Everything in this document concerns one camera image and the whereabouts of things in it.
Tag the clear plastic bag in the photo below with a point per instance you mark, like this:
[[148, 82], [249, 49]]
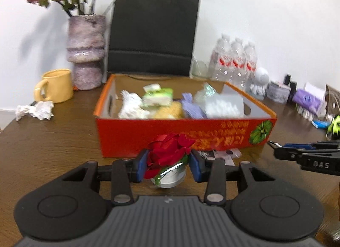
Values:
[[207, 93]]

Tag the blue and white tube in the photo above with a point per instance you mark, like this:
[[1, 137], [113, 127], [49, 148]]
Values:
[[321, 124]]

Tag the small grey container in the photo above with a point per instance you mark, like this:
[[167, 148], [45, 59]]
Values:
[[277, 91]]

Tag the clear water bottle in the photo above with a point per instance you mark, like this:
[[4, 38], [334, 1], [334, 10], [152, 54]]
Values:
[[220, 58], [237, 62], [250, 66]]

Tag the white robot figurine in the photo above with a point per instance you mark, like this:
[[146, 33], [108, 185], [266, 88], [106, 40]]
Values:
[[260, 78]]

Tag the black paper bag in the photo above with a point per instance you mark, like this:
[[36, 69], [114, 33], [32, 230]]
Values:
[[154, 29]]

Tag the green tissue packet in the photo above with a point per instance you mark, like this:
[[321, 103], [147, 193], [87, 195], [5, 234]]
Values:
[[158, 98]]

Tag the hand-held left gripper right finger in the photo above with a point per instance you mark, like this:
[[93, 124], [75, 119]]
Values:
[[195, 166]]

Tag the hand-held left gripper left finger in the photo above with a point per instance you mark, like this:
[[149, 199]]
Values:
[[142, 166]]

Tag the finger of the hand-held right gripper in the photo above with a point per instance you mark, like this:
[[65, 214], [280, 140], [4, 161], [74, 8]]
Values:
[[294, 145], [287, 153]]

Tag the small white packet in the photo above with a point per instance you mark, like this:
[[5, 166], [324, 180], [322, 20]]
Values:
[[152, 88]]

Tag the purple textured vase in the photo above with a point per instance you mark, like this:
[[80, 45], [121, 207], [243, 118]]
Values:
[[85, 50]]

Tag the small black box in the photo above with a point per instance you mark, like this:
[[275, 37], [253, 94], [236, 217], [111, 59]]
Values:
[[289, 83]]

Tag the yellow white plush alpaca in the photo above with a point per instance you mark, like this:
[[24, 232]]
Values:
[[170, 110]]

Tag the purple tissue pack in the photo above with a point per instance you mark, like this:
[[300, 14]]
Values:
[[308, 101]]

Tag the white paper sheet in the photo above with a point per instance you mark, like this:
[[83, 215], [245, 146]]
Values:
[[314, 88]]

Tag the yellow and black glove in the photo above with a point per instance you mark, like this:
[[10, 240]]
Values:
[[335, 125]]

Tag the white toothed plastic piece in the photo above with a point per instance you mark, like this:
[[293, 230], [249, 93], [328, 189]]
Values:
[[304, 113]]

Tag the red cardboard box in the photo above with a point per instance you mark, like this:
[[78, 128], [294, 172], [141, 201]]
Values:
[[127, 135]]

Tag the red fabric rose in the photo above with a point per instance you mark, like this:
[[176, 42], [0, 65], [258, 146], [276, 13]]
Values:
[[167, 148]]

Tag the yellow mug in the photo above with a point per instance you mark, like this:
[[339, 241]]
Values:
[[59, 86]]

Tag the white tissue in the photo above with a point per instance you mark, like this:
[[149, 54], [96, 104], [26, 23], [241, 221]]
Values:
[[132, 106], [42, 110]]

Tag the white plastic container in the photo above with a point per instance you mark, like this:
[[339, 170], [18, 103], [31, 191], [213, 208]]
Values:
[[225, 106]]

